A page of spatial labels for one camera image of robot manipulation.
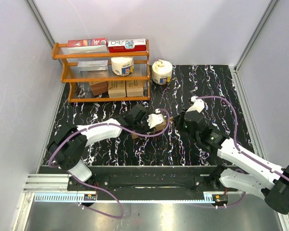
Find brown cardboard express box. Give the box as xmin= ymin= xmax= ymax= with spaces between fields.
xmin=131 ymin=119 xmax=167 ymax=140

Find red silver toothpaste box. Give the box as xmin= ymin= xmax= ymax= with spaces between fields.
xmin=67 ymin=38 xmax=108 ymax=54

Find toilet paper roll on table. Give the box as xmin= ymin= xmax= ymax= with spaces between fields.
xmin=152 ymin=60 xmax=173 ymax=85

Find small cardboard box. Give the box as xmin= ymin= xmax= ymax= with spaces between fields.
xmin=108 ymin=81 xmax=126 ymax=98
xmin=126 ymin=80 xmax=144 ymax=97

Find right small cardboard box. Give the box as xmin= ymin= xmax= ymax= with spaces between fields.
xmin=126 ymin=80 xmax=144 ymax=97

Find toilet paper roll on shelf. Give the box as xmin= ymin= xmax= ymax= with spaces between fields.
xmin=111 ymin=57 xmax=134 ymax=77

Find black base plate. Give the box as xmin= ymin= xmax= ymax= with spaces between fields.
xmin=67 ymin=165 xmax=239 ymax=202

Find red white toothpaste box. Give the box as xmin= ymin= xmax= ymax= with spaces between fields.
xmin=108 ymin=38 xmax=146 ymax=53

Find dark brown small box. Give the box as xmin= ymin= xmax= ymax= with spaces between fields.
xmin=89 ymin=81 xmax=108 ymax=96

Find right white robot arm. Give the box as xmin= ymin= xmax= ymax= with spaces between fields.
xmin=173 ymin=110 xmax=289 ymax=215

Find orange wooden shelf rack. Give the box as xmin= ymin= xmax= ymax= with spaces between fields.
xmin=52 ymin=40 xmax=151 ymax=103

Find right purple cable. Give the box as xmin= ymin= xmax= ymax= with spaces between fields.
xmin=196 ymin=95 xmax=289 ymax=209

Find middle small cardboard box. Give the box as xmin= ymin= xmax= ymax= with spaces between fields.
xmin=108 ymin=81 xmax=126 ymax=98

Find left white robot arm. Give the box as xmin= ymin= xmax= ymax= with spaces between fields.
xmin=47 ymin=104 xmax=160 ymax=190

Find aluminium frame rail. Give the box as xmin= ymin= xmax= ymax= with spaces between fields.
xmin=24 ymin=174 xmax=286 ymax=194

